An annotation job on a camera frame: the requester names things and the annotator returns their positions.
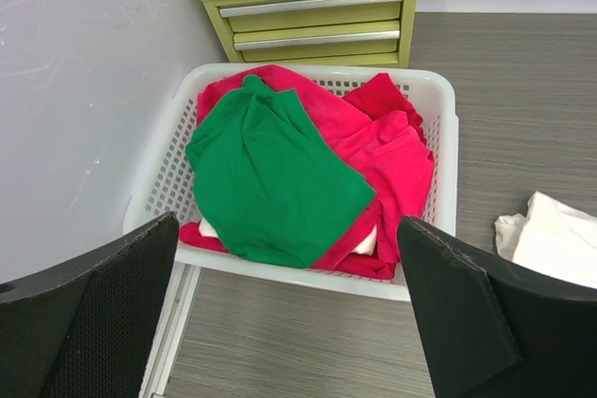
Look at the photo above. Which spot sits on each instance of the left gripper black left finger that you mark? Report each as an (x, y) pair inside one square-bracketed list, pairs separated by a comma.
[(85, 327)]

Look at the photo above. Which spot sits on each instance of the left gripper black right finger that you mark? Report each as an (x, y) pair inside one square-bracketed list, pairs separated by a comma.
[(490, 328)]

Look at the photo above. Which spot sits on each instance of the white printed t shirt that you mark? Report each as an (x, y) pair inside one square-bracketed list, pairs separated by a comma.
[(552, 238)]

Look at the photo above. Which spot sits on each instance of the white plastic basket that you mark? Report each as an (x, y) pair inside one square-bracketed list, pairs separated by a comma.
[(165, 179)]

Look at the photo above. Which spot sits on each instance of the green t shirt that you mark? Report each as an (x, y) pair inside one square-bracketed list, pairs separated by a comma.
[(267, 182)]

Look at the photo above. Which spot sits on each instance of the red t shirt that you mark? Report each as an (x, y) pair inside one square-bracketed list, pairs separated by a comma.
[(376, 131)]

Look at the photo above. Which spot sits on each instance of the yellow-green drawer box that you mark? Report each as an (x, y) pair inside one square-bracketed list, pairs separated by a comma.
[(332, 32)]

